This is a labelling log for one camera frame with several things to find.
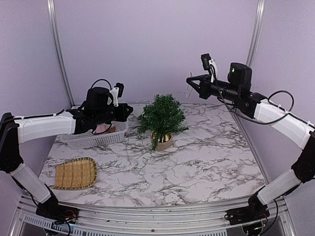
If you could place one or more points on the right aluminium frame post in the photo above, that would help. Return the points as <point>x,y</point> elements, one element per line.
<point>256,31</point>

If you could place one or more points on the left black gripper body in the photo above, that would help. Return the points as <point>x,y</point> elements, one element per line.
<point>120,117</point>

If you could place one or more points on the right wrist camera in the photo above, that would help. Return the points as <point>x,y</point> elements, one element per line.
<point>209,64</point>

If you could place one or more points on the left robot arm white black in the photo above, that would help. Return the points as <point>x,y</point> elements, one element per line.
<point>101,106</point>

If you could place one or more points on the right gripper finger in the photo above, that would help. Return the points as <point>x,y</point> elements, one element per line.
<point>200,78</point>
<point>194,86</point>

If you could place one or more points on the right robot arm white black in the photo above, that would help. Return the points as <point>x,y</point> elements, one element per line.
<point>282,142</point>

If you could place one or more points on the small green christmas tree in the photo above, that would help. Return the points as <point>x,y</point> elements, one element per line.
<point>162,117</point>

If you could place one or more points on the front aluminium rail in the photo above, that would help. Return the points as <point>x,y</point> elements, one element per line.
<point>206,219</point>

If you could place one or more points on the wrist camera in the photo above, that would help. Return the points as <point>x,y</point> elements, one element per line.
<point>209,64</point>
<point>116,92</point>

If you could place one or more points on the pink pompom ornament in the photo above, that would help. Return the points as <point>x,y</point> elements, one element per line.
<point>102,128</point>

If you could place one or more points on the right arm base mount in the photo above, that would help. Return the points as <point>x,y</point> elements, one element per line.
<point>244,215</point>

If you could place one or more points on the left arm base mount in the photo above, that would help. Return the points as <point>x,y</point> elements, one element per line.
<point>59,213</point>

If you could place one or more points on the woven bamboo tray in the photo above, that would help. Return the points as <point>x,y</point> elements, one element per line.
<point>76,174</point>

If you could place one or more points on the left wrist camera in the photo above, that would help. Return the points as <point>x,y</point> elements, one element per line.
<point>116,92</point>

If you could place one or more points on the white plastic basket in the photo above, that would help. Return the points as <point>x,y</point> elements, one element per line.
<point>89,140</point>

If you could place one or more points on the white ceramic bowl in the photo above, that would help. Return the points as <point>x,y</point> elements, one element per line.
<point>137,112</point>

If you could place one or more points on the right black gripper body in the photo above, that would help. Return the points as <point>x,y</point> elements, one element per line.
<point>226,92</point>

